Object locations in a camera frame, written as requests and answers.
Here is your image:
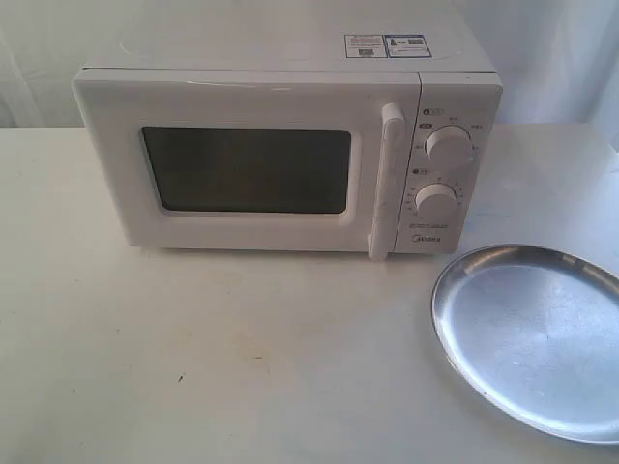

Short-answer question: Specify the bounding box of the white microwave door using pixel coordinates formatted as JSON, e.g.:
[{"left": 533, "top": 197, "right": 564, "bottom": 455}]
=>
[{"left": 74, "top": 69, "right": 422, "bottom": 260}]

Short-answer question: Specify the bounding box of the white microwave oven body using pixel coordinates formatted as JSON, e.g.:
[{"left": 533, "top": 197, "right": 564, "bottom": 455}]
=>
[{"left": 78, "top": 12, "right": 502, "bottom": 258}]

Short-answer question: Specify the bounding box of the lower white control knob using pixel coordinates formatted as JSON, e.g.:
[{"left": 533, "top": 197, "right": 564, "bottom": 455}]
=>
[{"left": 415, "top": 183, "right": 457, "bottom": 219}]

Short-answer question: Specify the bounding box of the white control knob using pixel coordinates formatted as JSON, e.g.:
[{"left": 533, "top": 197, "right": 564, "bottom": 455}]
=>
[
  {"left": 415, "top": 183, "right": 457, "bottom": 219},
  {"left": 425, "top": 126, "right": 473, "bottom": 167}
]

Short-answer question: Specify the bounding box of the upper white control knob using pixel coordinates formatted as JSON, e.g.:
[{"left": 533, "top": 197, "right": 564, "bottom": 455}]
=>
[{"left": 425, "top": 126, "right": 473, "bottom": 167}]

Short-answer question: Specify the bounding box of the warning label sticker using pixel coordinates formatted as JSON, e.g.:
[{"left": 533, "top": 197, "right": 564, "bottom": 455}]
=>
[{"left": 344, "top": 34, "right": 431, "bottom": 59}]

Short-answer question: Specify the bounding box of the round silver metal plate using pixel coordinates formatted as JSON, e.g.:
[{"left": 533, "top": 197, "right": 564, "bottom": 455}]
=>
[{"left": 431, "top": 245, "right": 618, "bottom": 444}]

